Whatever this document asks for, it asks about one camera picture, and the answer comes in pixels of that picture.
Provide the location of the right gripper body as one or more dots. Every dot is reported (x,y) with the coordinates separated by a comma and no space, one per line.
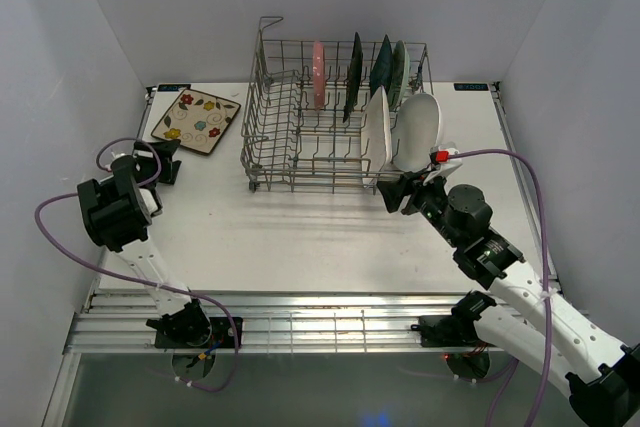
(429,196)

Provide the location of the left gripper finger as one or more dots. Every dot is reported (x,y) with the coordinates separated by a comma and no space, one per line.
(169,172)
(164,151)

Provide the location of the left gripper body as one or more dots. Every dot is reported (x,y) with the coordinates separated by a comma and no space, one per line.
(148,165)

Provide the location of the cream square flower plate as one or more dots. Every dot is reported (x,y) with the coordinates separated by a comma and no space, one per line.
(196,119)

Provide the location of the white rectangular plate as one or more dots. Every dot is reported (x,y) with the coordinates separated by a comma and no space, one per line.
(375,133)

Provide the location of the white oval plate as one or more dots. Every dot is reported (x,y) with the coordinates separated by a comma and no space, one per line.
(418,129)

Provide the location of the green round flower plate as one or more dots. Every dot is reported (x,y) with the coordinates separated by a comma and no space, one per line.
(400,75)

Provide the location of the teal square plate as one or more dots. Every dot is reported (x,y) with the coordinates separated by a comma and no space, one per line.
(381,73)

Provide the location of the black floral square plate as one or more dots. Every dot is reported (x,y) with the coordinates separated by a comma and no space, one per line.
(353,80)

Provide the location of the pink dotted round plate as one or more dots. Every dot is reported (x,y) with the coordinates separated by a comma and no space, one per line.
(318,75)

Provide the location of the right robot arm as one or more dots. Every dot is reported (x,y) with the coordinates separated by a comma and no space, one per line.
(597,372)

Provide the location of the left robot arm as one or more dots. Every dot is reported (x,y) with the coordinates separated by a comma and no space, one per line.
(117,214)

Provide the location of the blue label right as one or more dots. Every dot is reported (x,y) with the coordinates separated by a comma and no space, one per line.
(471,87)

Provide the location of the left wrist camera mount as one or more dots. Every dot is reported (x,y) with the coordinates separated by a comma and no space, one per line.
(114,157)

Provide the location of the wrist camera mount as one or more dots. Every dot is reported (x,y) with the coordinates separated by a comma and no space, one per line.
(114,157)
(443,162)

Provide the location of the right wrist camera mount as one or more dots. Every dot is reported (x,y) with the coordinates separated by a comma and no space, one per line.
(443,162)

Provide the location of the grey wire dish rack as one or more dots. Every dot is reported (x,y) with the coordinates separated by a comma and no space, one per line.
(286,142)

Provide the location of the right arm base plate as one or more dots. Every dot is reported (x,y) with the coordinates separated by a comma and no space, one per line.
(445,331)

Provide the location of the aluminium table frame rail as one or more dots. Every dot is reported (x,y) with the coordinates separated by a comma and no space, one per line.
(115,322)

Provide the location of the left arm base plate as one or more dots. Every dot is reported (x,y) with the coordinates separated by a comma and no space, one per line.
(221,334)

